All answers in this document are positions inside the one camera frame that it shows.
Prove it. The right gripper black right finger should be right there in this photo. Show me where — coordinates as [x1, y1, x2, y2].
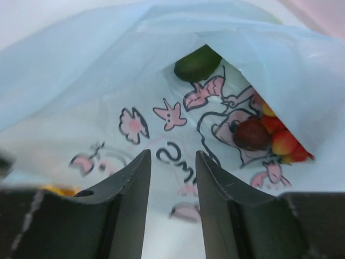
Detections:
[196, 151, 344, 259]

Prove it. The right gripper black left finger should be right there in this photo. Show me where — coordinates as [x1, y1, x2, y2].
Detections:
[1, 149, 151, 259]

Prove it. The woven bamboo tray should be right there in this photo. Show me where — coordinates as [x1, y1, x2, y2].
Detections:
[39, 185, 81, 197]

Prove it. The blue plastic bag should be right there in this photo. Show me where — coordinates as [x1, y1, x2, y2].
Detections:
[1, 1, 344, 258]

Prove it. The green fake fruit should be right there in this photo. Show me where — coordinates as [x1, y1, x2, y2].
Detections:
[174, 45, 222, 83]

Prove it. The dark brown fake fruit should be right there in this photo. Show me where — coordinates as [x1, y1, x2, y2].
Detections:
[233, 117, 271, 151]

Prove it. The fake strawberries cluster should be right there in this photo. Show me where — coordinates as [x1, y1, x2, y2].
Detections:
[253, 91, 314, 164]

